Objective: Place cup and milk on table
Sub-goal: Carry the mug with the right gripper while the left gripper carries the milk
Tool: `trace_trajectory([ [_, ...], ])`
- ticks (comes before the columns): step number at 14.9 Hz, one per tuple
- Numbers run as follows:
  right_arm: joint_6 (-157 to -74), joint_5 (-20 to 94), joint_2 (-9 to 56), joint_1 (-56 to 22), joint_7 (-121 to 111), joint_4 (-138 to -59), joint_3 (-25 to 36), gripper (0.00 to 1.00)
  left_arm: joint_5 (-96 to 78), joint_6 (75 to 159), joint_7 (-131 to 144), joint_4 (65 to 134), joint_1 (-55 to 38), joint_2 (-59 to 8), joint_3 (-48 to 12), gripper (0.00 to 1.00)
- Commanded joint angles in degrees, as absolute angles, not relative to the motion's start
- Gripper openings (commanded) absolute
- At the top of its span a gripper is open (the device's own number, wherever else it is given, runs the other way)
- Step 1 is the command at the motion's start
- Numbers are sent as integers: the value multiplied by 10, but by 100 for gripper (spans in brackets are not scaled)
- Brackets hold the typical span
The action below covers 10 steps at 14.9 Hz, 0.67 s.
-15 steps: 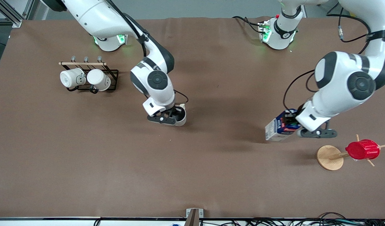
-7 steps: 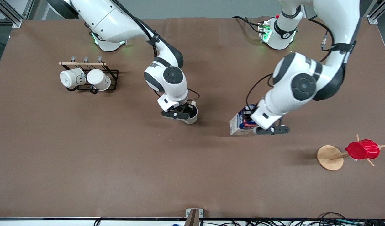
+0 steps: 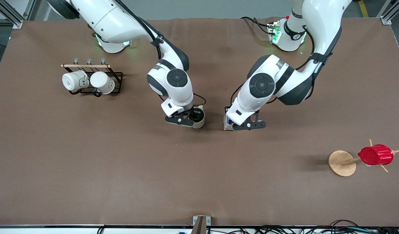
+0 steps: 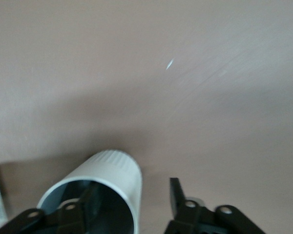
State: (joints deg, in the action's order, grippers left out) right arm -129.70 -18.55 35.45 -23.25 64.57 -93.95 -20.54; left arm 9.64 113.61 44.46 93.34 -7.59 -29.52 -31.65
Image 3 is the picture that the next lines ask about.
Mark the white mug with grey inside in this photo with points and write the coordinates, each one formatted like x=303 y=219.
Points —
x=201 y=123

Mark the blue white milk carton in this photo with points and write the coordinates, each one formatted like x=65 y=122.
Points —
x=227 y=125

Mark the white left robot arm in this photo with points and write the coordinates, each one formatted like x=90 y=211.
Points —
x=319 y=19

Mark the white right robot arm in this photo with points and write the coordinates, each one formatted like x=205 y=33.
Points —
x=115 y=19

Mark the red plastic cup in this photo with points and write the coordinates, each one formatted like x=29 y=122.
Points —
x=376 y=155

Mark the brown table cover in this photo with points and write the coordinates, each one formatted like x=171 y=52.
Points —
x=199 y=178

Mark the green lit control box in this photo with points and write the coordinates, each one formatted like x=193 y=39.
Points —
x=127 y=43
x=274 y=32

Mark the white hanging mug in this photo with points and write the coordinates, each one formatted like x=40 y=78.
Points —
x=102 y=83
x=72 y=81

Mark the wooden mug tree stand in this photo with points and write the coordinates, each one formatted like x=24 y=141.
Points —
x=341 y=162

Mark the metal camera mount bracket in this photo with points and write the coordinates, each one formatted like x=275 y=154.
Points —
x=195 y=219

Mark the brown mount post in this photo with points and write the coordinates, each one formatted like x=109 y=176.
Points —
x=199 y=227

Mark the aluminium frame profile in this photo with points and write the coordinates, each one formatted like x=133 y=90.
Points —
x=11 y=14
x=389 y=13

